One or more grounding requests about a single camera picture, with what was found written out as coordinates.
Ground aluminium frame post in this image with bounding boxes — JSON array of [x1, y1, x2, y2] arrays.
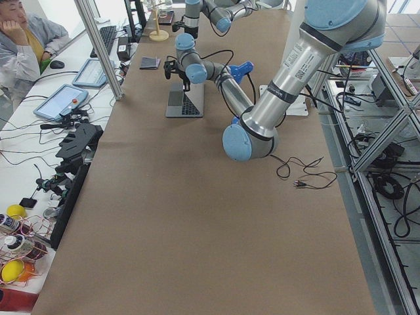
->
[[74, 0, 123, 100]]

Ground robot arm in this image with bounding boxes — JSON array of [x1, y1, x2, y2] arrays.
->
[[172, 0, 289, 39], [164, 0, 387, 161]]

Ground copper wire basket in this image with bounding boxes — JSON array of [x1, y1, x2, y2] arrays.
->
[[1, 214, 54, 292]]

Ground black lamp power cable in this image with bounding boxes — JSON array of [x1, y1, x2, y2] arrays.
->
[[268, 154, 338, 190]]

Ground black keyboard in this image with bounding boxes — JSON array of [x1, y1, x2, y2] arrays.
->
[[99, 26, 117, 54]]

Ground wooden stand with round base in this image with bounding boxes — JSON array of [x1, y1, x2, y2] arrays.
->
[[144, 0, 169, 42]]

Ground yellow ball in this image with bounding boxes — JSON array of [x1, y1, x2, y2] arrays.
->
[[1, 260, 24, 283]]

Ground black computer mouse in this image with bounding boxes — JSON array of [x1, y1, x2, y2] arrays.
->
[[49, 60, 65, 70]]

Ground grey laptop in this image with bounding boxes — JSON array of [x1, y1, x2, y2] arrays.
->
[[165, 83, 205, 118]]

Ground folded grey cloth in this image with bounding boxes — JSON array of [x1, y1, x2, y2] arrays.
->
[[139, 56, 161, 70]]

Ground black box at table edge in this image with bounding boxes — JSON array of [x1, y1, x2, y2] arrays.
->
[[157, 11, 175, 26]]

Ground blue teach pendant near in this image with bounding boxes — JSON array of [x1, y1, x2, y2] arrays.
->
[[33, 84, 88, 120]]

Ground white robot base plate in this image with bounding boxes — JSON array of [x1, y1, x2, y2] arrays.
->
[[259, 84, 310, 117]]

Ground blue teach pendant far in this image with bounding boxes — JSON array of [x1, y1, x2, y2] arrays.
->
[[72, 58, 107, 89]]

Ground seated person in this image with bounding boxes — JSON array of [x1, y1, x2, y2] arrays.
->
[[1, 1, 70, 104]]

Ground black foam holder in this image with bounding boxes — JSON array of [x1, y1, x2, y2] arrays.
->
[[55, 123, 104, 175]]

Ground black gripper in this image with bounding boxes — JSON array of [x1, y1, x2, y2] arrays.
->
[[163, 56, 191, 92], [172, 21, 198, 38]]

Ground blue teach pendant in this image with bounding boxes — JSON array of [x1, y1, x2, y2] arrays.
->
[[33, 84, 88, 120], [72, 58, 107, 89]]

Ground blue desk lamp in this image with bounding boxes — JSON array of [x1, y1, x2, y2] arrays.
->
[[221, 62, 254, 124]]

